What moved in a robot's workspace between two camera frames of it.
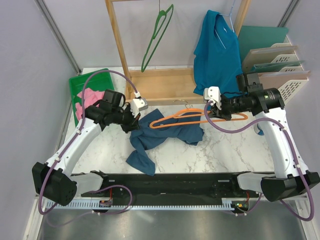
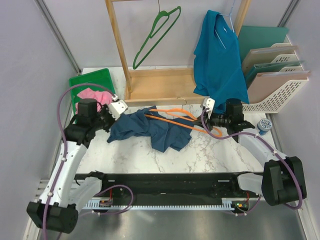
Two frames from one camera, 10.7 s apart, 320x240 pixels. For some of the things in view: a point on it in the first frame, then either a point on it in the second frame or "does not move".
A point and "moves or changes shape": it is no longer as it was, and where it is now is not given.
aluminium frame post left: x=56 y=31 does not move
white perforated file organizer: x=287 y=90 does not move
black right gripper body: x=233 y=105 to x=220 y=120
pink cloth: x=90 y=96 does not move
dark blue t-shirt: x=143 y=136 to x=169 y=132
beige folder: x=261 y=55 does not move
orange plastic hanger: x=181 y=114 moves or changes shape
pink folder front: x=274 y=80 does not move
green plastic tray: x=99 y=81 does not move
